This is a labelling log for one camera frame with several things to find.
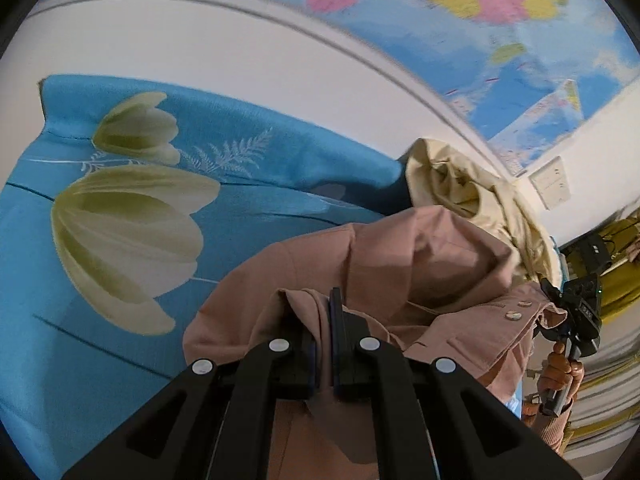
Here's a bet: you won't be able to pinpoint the pink coat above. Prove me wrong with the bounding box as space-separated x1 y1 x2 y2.
182 204 569 480

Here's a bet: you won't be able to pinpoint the olive yellow hanging clothes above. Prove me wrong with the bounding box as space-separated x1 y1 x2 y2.
561 216 639 322

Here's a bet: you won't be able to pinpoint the right hand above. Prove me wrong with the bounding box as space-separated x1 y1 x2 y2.
537 341 585 405

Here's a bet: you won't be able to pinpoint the cream beige garment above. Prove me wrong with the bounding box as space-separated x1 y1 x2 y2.
404 139 563 287

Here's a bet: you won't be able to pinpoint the blue floral bed sheet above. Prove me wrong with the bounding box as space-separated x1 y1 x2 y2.
1 75 409 479

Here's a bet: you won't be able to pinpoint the white wall socket panel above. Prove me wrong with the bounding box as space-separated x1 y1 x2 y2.
529 156 572 210

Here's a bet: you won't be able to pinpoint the colourful wall map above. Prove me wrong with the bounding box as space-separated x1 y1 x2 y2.
39 0 640 177

